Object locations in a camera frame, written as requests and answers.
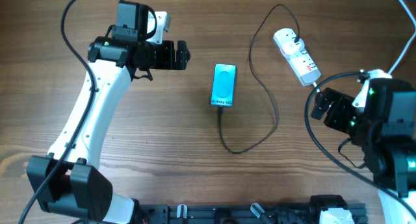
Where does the blue Galaxy S25 smartphone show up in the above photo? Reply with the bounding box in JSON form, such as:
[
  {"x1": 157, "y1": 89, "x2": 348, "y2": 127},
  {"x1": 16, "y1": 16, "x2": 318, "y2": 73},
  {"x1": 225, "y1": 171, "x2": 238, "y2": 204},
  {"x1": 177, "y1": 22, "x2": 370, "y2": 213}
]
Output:
[{"x1": 211, "y1": 64, "x2": 237, "y2": 107}]

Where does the black USB charging cable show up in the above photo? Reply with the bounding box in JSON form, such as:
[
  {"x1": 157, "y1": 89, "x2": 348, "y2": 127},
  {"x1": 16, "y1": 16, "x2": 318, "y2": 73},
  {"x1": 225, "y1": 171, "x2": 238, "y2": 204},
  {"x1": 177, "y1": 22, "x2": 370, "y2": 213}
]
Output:
[{"x1": 216, "y1": 3, "x2": 302, "y2": 155}]

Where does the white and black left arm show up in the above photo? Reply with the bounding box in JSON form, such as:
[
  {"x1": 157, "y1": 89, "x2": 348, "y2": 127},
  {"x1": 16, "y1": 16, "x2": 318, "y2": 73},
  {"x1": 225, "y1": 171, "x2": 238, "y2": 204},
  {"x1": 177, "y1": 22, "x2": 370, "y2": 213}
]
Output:
[{"x1": 27, "y1": 1, "x2": 190, "y2": 223}]

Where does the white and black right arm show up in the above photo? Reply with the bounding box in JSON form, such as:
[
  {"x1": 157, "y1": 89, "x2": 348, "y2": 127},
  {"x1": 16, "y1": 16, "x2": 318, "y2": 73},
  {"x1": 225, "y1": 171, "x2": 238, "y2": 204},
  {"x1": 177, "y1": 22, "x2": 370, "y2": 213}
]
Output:
[{"x1": 304, "y1": 78, "x2": 415, "y2": 223}]

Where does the white USB charger plug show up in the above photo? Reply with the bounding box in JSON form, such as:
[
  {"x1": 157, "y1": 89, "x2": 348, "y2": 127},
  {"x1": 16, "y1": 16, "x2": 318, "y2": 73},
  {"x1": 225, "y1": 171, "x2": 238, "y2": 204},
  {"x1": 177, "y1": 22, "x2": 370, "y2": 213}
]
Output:
[{"x1": 281, "y1": 39, "x2": 305, "y2": 58}]

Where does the white power strip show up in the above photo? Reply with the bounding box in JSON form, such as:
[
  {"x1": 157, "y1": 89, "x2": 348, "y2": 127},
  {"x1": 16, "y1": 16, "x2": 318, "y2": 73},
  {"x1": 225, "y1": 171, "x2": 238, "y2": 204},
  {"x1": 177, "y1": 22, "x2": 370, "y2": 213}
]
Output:
[{"x1": 273, "y1": 28, "x2": 321, "y2": 86}]

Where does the white power strip cord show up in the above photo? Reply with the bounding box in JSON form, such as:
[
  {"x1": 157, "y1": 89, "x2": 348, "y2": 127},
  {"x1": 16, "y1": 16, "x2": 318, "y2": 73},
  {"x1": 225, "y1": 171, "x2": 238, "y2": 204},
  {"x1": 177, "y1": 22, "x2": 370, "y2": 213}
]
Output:
[{"x1": 313, "y1": 0, "x2": 416, "y2": 88}]

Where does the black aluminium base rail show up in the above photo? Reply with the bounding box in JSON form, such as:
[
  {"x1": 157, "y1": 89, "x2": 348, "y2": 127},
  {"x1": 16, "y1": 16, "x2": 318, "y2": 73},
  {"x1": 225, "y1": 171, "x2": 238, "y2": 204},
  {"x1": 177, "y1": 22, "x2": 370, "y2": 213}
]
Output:
[{"x1": 135, "y1": 195, "x2": 369, "y2": 224}]

